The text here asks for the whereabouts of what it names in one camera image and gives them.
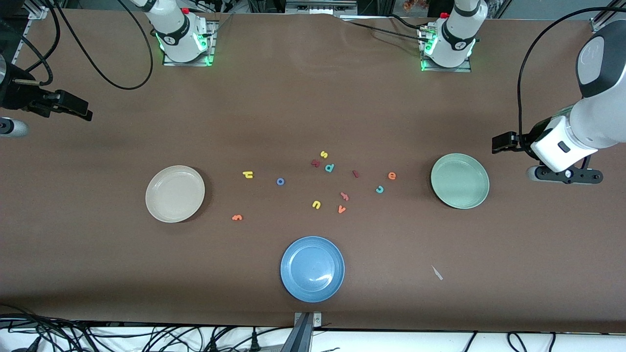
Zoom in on green plate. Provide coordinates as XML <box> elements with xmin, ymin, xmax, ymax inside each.
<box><xmin>430</xmin><ymin>153</ymin><xmax>490</xmax><ymax>210</ymax></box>

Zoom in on beige brown plate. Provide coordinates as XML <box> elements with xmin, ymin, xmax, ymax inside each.
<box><xmin>145</xmin><ymin>165</ymin><xmax>205</xmax><ymax>223</ymax></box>

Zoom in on brown table cover sheet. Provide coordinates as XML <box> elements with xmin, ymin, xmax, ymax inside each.
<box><xmin>0</xmin><ymin>9</ymin><xmax>626</xmax><ymax>334</ymax></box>

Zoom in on blue plate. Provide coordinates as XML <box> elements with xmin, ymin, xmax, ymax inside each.
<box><xmin>280</xmin><ymin>236</ymin><xmax>345</xmax><ymax>303</ymax></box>

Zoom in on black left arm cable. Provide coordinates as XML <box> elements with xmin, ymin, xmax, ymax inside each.
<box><xmin>517</xmin><ymin>6</ymin><xmax>626</xmax><ymax>147</ymax></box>

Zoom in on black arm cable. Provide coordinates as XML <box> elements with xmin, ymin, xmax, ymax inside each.
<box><xmin>517</xmin><ymin>6</ymin><xmax>626</xmax><ymax>147</ymax></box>
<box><xmin>12</xmin><ymin>0</ymin><xmax>155</xmax><ymax>91</ymax></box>

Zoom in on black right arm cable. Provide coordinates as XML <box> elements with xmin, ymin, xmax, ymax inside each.
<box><xmin>12</xmin><ymin>0</ymin><xmax>155</xmax><ymax>91</ymax></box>

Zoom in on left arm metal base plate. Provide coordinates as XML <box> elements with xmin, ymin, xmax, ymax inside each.
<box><xmin>420</xmin><ymin>24</ymin><xmax>472</xmax><ymax>73</ymax></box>

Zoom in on black base cable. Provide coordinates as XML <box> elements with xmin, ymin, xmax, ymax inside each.
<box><xmin>342</xmin><ymin>20</ymin><xmax>431</xmax><ymax>42</ymax></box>
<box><xmin>389</xmin><ymin>14</ymin><xmax>431</xmax><ymax>31</ymax></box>

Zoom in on looped black cable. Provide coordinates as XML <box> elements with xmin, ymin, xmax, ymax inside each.
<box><xmin>507</xmin><ymin>331</ymin><xmax>530</xmax><ymax>352</ymax></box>

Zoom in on black cable tangle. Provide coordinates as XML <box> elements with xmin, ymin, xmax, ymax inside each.
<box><xmin>0</xmin><ymin>306</ymin><xmax>206</xmax><ymax>352</ymax></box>

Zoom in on grey metal bracket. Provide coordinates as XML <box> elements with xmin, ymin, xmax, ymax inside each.
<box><xmin>285</xmin><ymin>0</ymin><xmax>358</xmax><ymax>15</ymax></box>

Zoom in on grey metal camera mount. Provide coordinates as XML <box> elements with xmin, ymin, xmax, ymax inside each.
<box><xmin>292</xmin><ymin>311</ymin><xmax>323</xmax><ymax>352</ymax></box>

